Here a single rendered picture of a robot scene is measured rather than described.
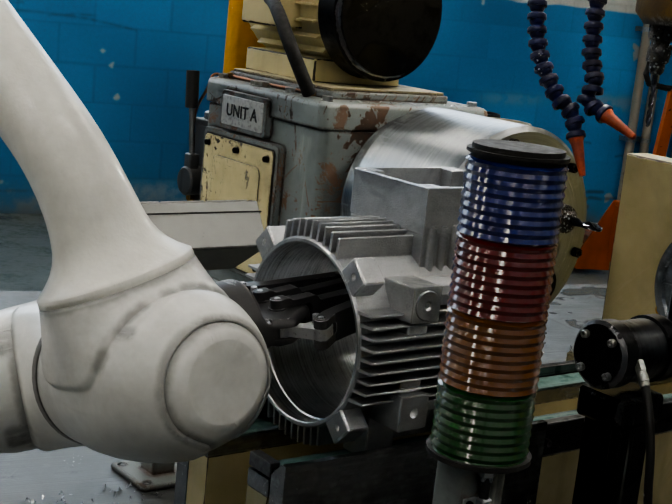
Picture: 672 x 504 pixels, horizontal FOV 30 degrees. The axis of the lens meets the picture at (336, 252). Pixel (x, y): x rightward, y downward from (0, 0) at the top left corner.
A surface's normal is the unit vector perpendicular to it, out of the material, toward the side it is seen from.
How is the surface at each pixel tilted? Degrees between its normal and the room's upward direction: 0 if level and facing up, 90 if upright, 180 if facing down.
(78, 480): 0
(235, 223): 58
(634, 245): 90
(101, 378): 88
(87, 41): 90
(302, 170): 90
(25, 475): 0
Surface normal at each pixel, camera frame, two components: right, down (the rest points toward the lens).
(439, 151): -0.51, -0.64
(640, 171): -0.80, 0.04
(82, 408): -0.76, 0.29
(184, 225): 0.56, -0.33
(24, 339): -0.55, -0.44
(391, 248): 0.61, 0.19
